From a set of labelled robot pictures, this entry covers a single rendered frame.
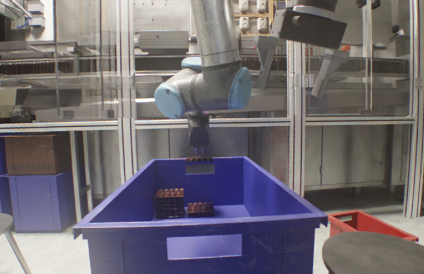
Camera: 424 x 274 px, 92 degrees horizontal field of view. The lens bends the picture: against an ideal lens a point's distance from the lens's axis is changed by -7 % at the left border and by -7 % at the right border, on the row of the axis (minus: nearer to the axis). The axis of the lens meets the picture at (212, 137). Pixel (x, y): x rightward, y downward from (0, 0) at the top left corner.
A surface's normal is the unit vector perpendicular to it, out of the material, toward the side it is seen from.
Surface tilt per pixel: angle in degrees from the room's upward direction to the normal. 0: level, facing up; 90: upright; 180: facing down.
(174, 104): 120
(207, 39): 110
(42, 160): 90
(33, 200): 90
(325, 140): 90
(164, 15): 90
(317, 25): 114
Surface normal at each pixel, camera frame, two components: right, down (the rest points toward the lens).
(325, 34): 0.11, 0.46
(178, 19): 0.07, 0.07
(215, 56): -0.22, 0.40
